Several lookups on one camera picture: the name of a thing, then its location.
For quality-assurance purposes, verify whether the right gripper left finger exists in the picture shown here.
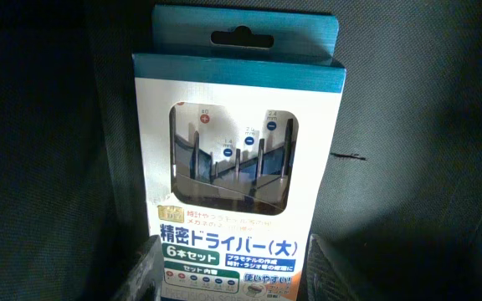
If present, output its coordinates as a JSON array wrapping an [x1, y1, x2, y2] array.
[[110, 235, 164, 301]]

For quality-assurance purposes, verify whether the blue precision screwdriver set box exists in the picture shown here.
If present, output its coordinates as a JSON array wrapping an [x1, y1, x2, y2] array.
[[132, 4, 346, 301]]

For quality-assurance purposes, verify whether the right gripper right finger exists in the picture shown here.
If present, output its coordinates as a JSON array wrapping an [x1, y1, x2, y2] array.
[[305, 234, 387, 301]]

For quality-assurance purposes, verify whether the black open cardboard box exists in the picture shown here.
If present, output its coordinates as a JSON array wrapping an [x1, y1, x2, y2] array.
[[0, 1, 482, 300]]

